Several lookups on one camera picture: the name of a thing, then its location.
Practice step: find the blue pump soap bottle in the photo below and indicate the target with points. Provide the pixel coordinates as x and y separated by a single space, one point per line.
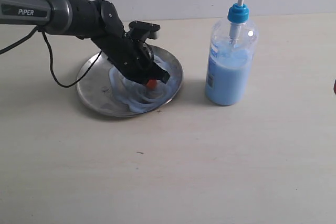
231 52

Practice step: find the round stainless steel plate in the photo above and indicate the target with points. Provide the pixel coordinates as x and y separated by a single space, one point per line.
95 91

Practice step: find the pale blue soap swirls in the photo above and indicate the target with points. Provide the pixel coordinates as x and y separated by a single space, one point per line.
141 99

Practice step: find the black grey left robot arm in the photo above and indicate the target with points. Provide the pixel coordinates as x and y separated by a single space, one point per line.
95 20

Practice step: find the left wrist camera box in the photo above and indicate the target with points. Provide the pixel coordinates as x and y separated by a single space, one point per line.
143 30

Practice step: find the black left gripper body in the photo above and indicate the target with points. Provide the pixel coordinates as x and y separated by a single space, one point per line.
132 57

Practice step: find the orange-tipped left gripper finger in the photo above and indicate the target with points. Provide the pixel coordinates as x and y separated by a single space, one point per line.
154 75

